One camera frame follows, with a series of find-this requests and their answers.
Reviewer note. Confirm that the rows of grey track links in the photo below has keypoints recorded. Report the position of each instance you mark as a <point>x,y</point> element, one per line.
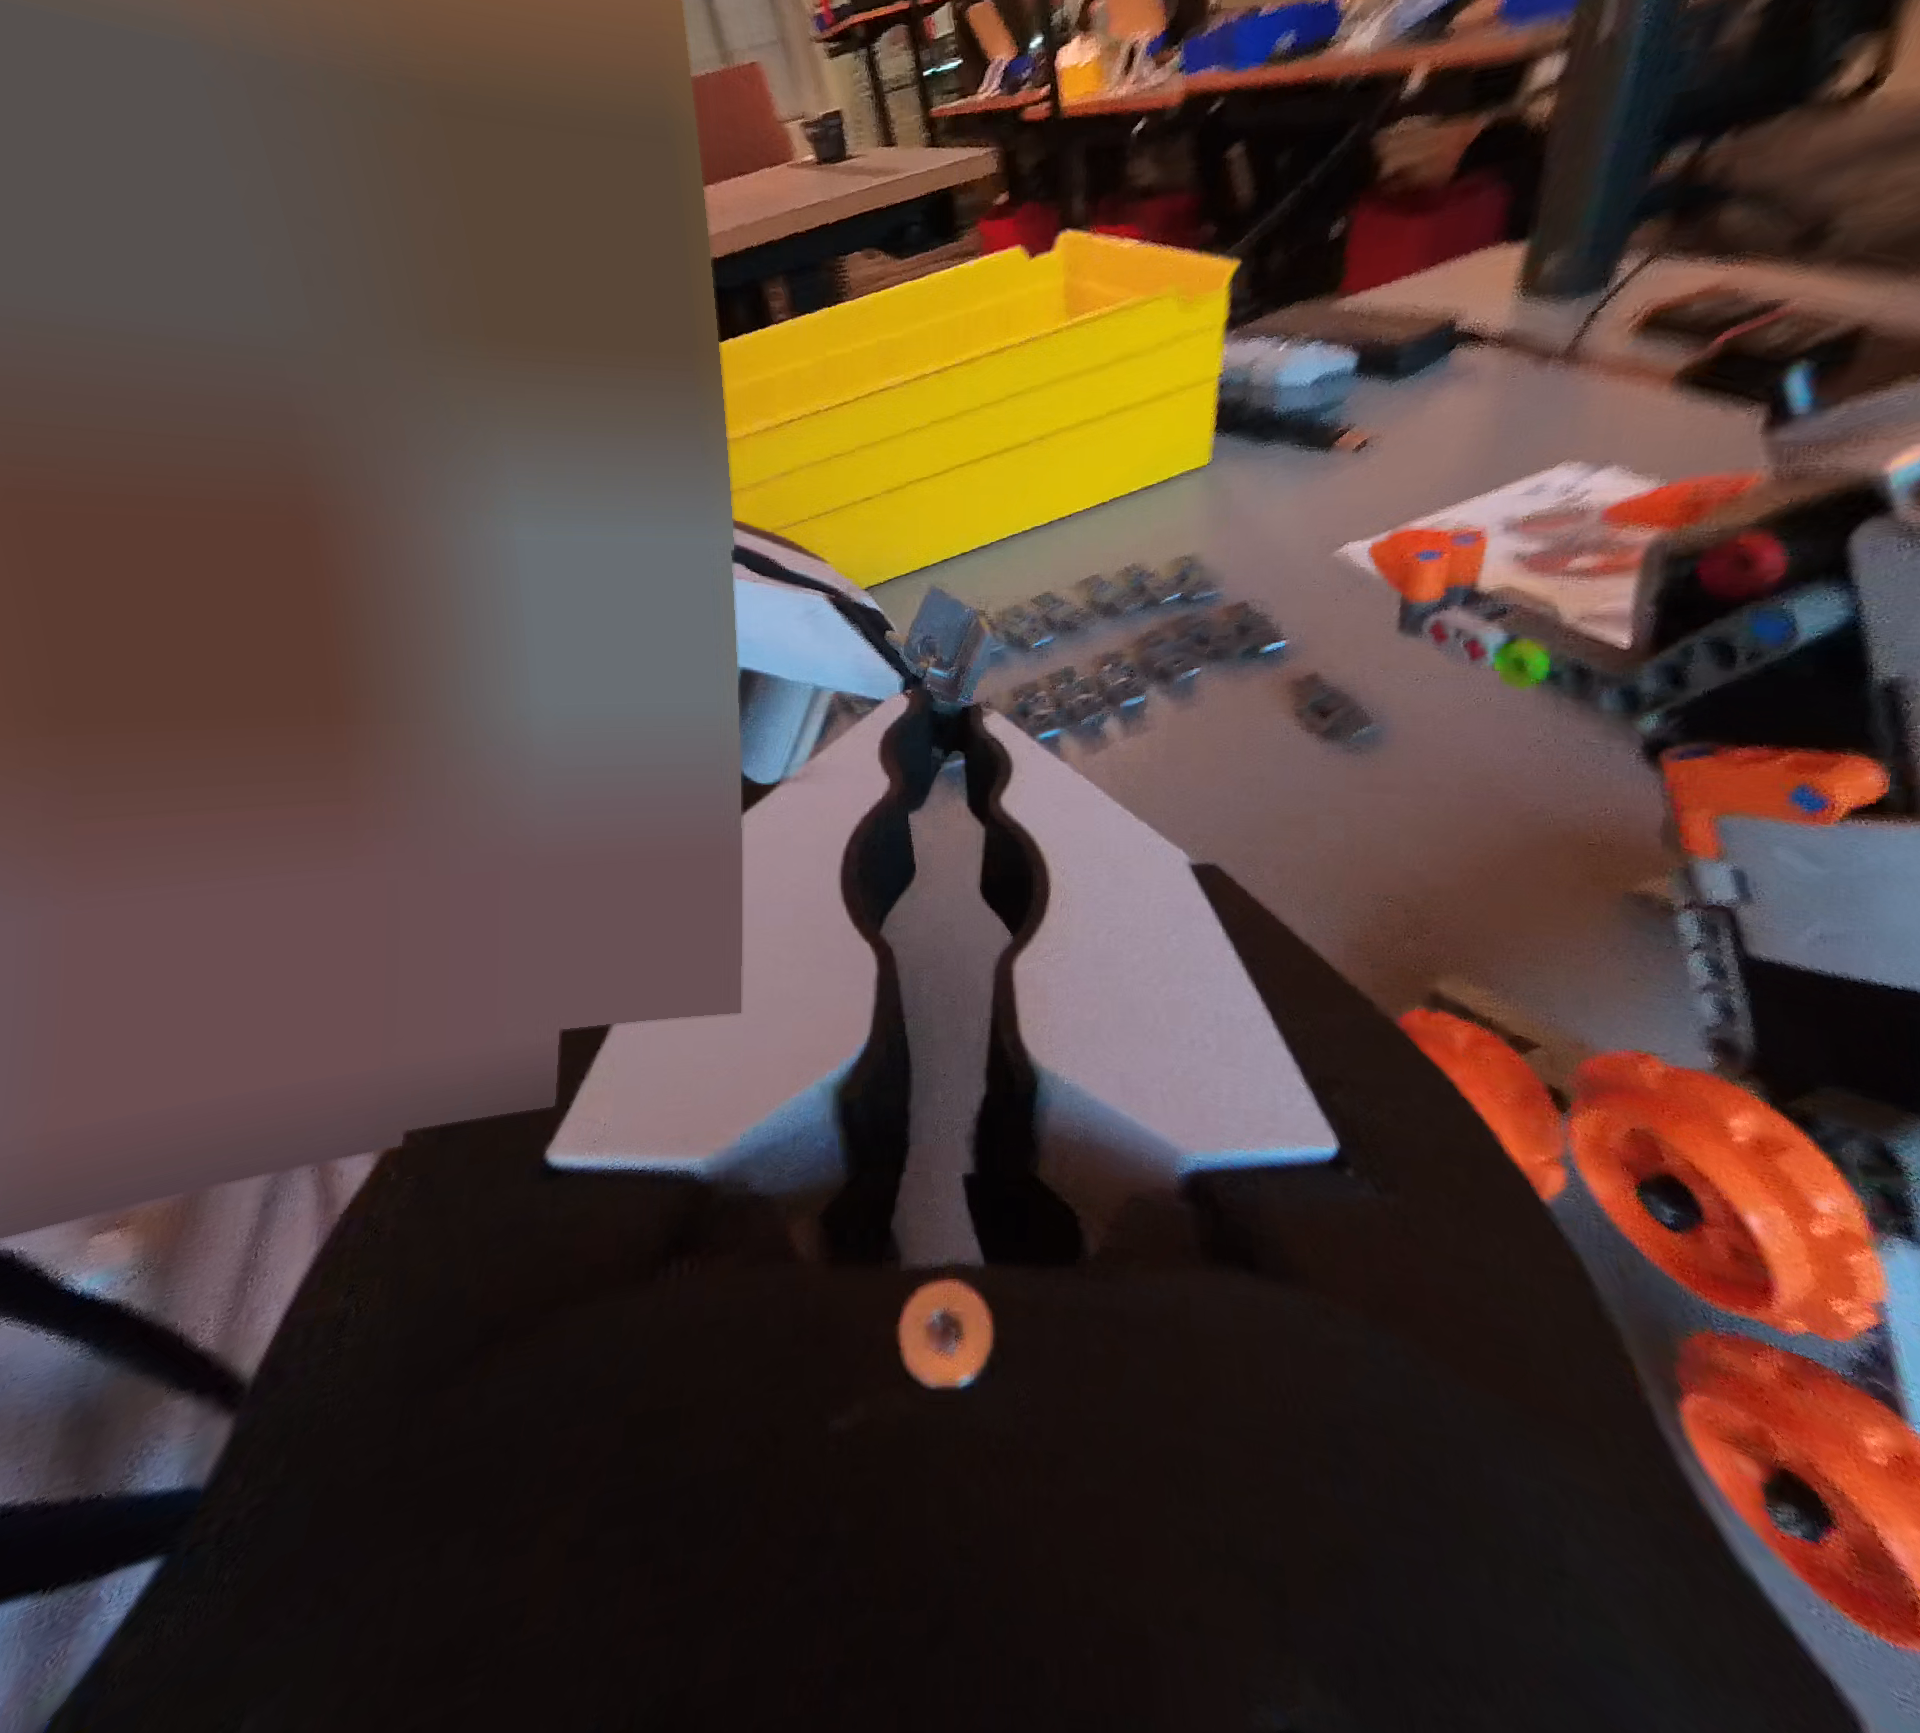
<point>1139,652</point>

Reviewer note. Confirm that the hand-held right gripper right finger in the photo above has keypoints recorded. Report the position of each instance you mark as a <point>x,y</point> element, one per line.
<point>1139,997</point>

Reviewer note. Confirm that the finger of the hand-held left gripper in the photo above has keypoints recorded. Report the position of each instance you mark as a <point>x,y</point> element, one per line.
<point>802,638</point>
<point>779,727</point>

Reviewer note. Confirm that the red storage crate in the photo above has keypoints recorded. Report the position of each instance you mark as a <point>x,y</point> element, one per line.
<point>1424,233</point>
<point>1081,222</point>

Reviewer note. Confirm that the wooden table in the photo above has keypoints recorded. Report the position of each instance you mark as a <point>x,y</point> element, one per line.
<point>1394,65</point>

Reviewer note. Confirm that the grey table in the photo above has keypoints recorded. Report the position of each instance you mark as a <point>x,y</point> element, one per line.
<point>854,180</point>

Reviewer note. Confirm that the black power adapter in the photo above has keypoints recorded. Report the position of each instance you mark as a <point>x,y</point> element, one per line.
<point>1373,342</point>

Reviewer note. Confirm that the grey desk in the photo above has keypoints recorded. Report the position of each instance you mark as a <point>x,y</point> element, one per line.
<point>1350,846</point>

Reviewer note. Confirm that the black monitor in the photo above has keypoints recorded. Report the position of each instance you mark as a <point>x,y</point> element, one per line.
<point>1621,112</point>

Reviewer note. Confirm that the brown chair back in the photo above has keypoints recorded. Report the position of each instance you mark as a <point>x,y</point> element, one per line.
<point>741,121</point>

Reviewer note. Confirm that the grey brick motor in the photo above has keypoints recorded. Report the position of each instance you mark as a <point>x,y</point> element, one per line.
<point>1281,384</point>

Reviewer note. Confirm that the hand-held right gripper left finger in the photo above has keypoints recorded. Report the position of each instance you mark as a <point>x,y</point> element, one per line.
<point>788,909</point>

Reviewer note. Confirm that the yellow plastic bin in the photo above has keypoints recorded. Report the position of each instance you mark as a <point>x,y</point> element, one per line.
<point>976,441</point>

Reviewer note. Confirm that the building instruction booklet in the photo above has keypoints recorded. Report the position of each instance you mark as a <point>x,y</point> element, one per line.
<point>1560,548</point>

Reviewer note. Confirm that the grey brick-built vehicle model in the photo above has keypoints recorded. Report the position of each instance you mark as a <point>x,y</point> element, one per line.
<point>1799,893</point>

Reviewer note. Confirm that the dark cup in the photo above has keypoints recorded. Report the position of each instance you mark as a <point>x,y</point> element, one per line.
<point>825,136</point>

